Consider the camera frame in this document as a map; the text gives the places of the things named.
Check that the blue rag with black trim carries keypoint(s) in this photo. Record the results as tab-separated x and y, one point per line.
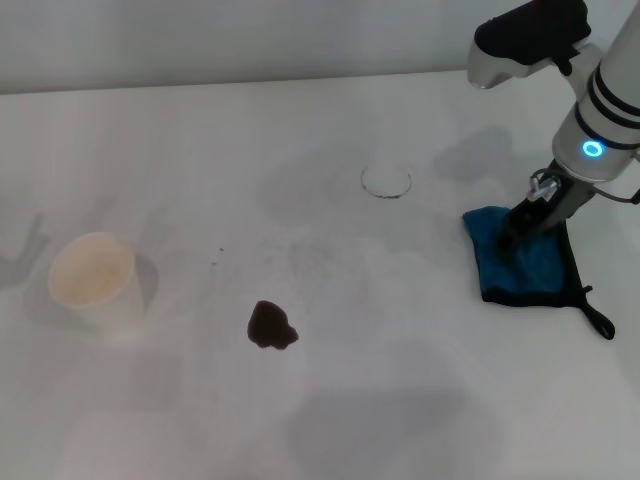
530	272

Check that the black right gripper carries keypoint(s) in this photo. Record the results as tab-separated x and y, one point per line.
550	212

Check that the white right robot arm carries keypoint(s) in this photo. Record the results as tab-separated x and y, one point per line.
610	100

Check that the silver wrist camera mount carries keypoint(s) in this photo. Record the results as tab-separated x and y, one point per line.
542	187

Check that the white paper cup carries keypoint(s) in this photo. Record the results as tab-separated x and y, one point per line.
90	275

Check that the dark brown liquid stain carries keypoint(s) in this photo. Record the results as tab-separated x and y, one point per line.
270	325

